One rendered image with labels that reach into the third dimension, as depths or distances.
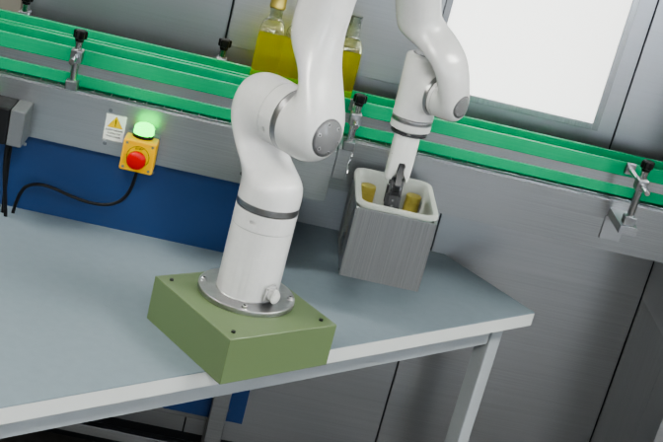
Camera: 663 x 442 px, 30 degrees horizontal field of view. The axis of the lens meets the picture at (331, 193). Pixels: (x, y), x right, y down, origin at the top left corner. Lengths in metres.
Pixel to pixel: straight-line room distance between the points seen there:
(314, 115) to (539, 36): 0.89
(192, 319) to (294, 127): 0.41
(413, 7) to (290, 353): 0.69
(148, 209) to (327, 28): 0.75
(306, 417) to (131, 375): 1.13
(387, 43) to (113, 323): 0.95
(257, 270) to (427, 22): 0.57
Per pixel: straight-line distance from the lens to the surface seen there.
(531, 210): 2.85
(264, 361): 2.29
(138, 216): 2.77
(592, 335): 3.24
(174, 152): 2.68
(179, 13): 2.92
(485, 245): 3.09
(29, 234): 2.69
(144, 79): 2.67
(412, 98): 2.47
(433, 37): 2.39
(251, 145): 2.29
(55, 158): 2.75
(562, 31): 2.93
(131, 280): 2.56
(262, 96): 2.25
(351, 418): 3.29
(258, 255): 2.30
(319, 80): 2.19
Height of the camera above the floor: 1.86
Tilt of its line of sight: 20 degrees down
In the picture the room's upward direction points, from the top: 14 degrees clockwise
